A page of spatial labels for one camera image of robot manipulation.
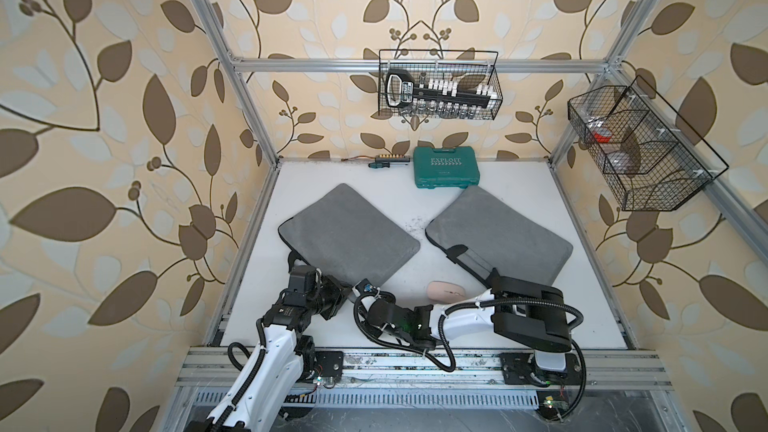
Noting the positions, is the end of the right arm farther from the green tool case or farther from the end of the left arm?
the green tool case

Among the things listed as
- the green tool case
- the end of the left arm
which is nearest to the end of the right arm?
the end of the left arm

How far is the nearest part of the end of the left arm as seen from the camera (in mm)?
611

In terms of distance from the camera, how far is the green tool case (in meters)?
1.11
